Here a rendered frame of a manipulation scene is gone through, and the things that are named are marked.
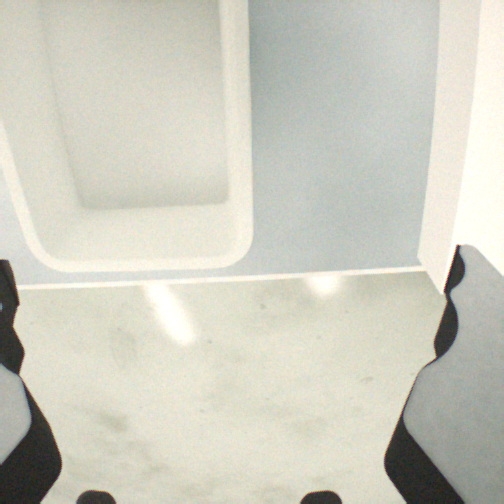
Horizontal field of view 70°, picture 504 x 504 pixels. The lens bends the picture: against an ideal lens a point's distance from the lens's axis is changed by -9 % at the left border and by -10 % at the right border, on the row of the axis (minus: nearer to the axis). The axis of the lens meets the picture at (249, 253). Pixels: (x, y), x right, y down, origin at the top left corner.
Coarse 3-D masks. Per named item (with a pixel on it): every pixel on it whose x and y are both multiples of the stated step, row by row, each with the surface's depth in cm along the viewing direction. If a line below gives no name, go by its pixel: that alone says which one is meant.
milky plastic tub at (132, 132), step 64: (0, 0) 21; (64, 0) 25; (128, 0) 25; (192, 0) 26; (0, 64) 22; (64, 64) 28; (128, 64) 28; (192, 64) 28; (0, 128) 23; (64, 128) 30; (128, 128) 31; (192, 128) 31; (64, 192) 32; (128, 192) 34; (192, 192) 34; (64, 256) 29; (128, 256) 29; (192, 256) 29
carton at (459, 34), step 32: (448, 0) 24; (480, 0) 21; (448, 32) 25; (480, 32) 22; (448, 64) 26; (480, 64) 23; (448, 96) 27; (480, 96) 24; (448, 128) 28; (480, 128) 25; (448, 160) 29; (480, 160) 26; (448, 192) 30; (480, 192) 28; (448, 224) 30; (480, 224) 29; (448, 256) 31
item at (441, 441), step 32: (480, 256) 10; (448, 288) 10; (480, 288) 8; (448, 320) 8; (480, 320) 8; (448, 352) 7; (480, 352) 7; (416, 384) 6; (448, 384) 6; (480, 384) 6; (416, 416) 6; (448, 416) 6; (480, 416) 6; (416, 448) 5; (448, 448) 5; (480, 448) 5; (416, 480) 6; (448, 480) 5; (480, 480) 5
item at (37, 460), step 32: (0, 288) 10; (0, 320) 8; (0, 352) 8; (0, 384) 7; (0, 416) 6; (32, 416) 6; (0, 448) 5; (32, 448) 6; (0, 480) 5; (32, 480) 6
